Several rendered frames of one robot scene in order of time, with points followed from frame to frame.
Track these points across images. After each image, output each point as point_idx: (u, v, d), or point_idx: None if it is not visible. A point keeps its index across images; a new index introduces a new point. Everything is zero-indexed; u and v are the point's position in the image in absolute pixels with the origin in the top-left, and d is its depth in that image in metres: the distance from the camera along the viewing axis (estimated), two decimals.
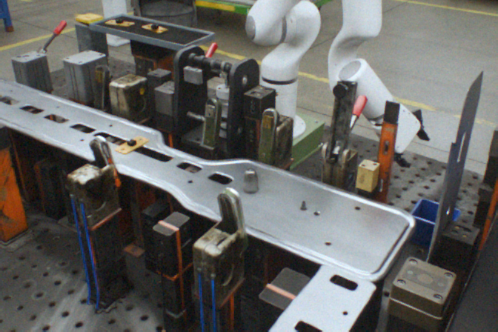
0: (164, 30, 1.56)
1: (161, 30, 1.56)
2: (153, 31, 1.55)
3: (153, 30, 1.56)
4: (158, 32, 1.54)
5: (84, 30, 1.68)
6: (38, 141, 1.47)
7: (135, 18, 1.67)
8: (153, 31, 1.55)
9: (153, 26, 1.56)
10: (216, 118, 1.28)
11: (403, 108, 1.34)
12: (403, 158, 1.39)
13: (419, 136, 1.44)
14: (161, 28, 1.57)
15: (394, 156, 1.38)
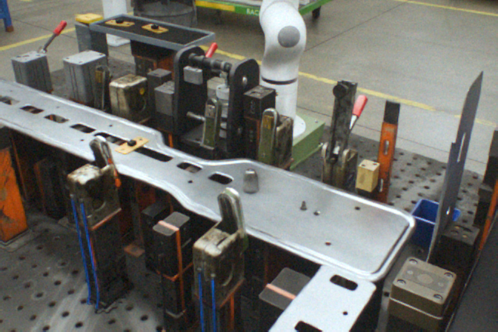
0: (164, 30, 1.56)
1: (161, 30, 1.56)
2: (153, 31, 1.55)
3: (153, 30, 1.56)
4: (158, 32, 1.54)
5: (84, 30, 1.68)
6: (38, 141, 1.47)
7: (135, 18, 1.67)
8: (153, 31, 1.55)
9: (153, 26, 1.56)
10: (216, 118, 1.28)
11: None
12: None
13: (142, 6, 1.51)
14: (161, 28, 1.57)
15: None
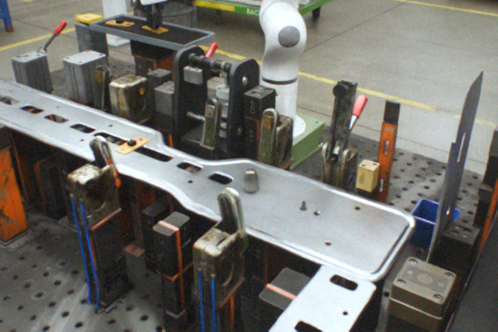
0: (164, 30, 1.56)
1: (161, 30, 1.56)
2: (153, 31, 1.55)
3: (153, 30, 1.56)
4: (158, 32, 1.54)
5: (84, 30, 1.68)
6: (38, 141, 1.47)
7: (135, 18, 1.67)
8: (153, 31, 1.55)
9: None
10: (216, 118, 1.28)
11: None
12: (153, 12, 1.57)
13: (154, 23, 1.55)
14: (161, 28, 1.57)
15: (158, 5, 1.56)
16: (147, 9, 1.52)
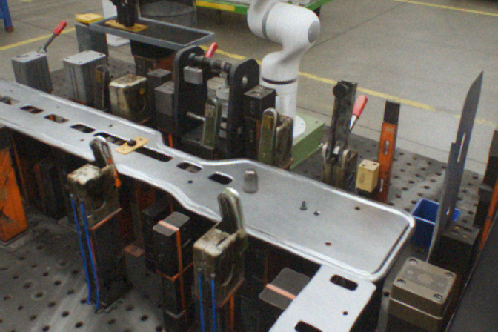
0: (142, 27, 1.15)
1: (139, 27, 1.15)
2: (128, 29, 1.14)
3: (127, 27, 1.15)
4: (136, 30, 1.13)
5: (84, 30, 1.68)
6: (38, 141, 1.47)
7: None
8: (128, 30, 1.14)
9: None
10: (216, 118, 1.28)
11: None
12: (125, 4, 1.16)
13: (128, 18, 1.14)
14: (138, 25, 1.16)
15: None
16: None
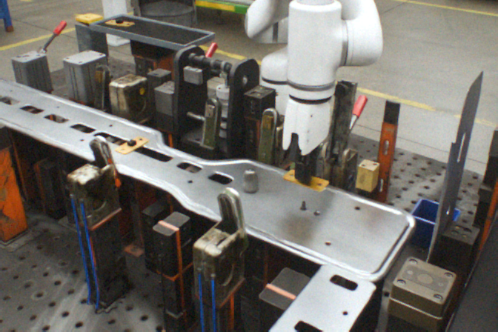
0: (322, 182, 1.02)
1: (319, 184, 1.02)
2: (309, 187, 1.01)
3: (307, 184, 1.01)
4: (320, 190, 1.00)
5: (84, 30, 1.68)
6: (38, 141, 1.47)
7: (135, 18, 1.67)
8: (310, 187, 1.01)
9: None
10: (216, 118, 1.28)
11: (287, 107, 0.94)
12: (301, 155, 1.02)
13: (308, 174, 1.01)
14: (316, 178, 1.03)
15: None
16: (305, 158, 0.98)
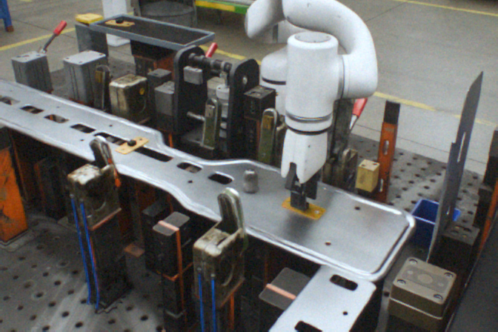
0: (319, 210, 1.05)
1: (316, 211, 1.05)
2: (307, 215, 1.04)
3: (304, 212, 1.05)
4: (317, 218, 1.03)
5: (84, 30, 1.68)
6: (38, 141, 1.47)
7: (135, 18, 1.67)
8: (307, 216, 1.04)
9: None
10: (216, 118, 1.28)
11: (285, 137, 0.97)
12: None
13: (304, 202, 1.03)
14: (313, 206, 1.06)
15: None
16: (301, 187, 1.00)
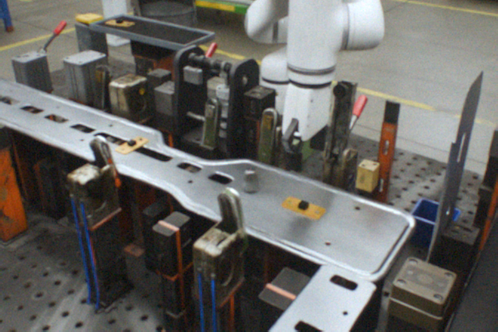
0: (319, 210, 1.05)
1: (316, 211, 1.05)
2: (307, 215, 1.04)
3: (304, 212, 1.05)
4: (317, 218, 1.03)
5: (84, 30, 1.68)
6: (38, 141, 1.47)
7: (135, 18, 1.67)
8: (307, 216, 1.04)
9: (304, 205, 1.05)
10: (216, 118, 1.28)
11: (287, 92, 0.93)
12: None
13: (300, 164, 0.97)
14: (313, 206, 1.06)
15: None
16: (299, 144, 0.94)
